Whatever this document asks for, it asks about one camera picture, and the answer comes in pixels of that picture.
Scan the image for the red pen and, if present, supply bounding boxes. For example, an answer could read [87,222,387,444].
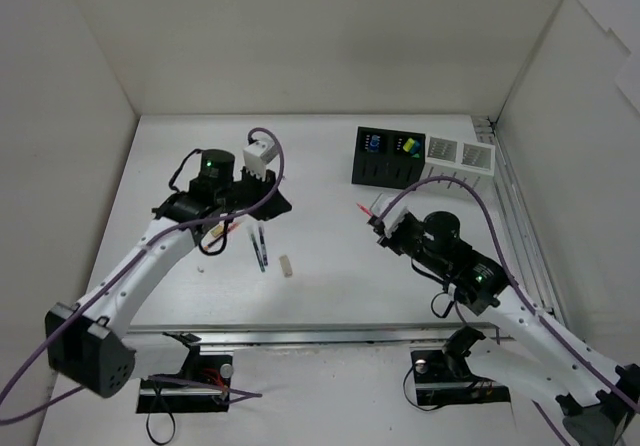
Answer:
[356,203,375,218]

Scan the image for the orange pencil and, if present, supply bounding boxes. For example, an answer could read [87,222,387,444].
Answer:
[204,223,240,249]

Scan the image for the yellow highlighter marker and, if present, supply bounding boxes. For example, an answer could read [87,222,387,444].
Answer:
[402,138,421,153]

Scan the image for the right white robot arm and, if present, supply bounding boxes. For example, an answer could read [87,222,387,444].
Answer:
[369,209,639,445]

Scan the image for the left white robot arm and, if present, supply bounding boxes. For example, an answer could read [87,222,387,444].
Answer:
[45,141,292,398]

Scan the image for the blue tipped pen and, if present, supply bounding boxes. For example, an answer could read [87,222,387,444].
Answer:
[257,223,268,268]

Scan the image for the teal tipped pen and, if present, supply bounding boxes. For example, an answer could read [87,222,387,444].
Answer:
[248,227,266,273]

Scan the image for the beige eraser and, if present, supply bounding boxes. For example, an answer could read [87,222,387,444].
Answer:
[279,255,293,278]

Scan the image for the black divided organizer box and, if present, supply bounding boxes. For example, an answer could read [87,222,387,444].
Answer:
[351,126,426,190]

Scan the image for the blue item left compartment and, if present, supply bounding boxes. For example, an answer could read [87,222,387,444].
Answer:
[369,135,380,152]

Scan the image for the white divided organizer box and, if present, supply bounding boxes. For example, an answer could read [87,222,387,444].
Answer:
[421,135,495,197]

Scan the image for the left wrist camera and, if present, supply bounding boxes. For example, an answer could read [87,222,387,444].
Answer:
[243,138,278,180]

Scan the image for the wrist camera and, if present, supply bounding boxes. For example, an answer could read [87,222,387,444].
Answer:
[370,193,409,238]
[243,138,278,180]

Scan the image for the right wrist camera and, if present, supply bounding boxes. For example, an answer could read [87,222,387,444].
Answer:
[370,193,409,238]

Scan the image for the aluminium rail frame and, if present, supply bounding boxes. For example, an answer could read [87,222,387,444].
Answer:
[72,114,601,382]

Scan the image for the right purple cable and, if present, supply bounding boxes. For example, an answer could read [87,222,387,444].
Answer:
[372,175,640,446]

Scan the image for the purple cable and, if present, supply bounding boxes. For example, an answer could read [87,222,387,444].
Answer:
[0,126,289,425]
[372,175,640,446]

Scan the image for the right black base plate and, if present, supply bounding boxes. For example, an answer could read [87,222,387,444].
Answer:
[402,349,511,412]

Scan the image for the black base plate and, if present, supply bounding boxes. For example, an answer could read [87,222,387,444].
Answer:
[402,349,511,412]
[135,354,234,414]

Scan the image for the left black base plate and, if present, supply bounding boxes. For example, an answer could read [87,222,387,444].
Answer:
[135,354,234,414]

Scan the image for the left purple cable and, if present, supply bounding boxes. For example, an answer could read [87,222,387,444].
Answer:
[0,126,289,425]

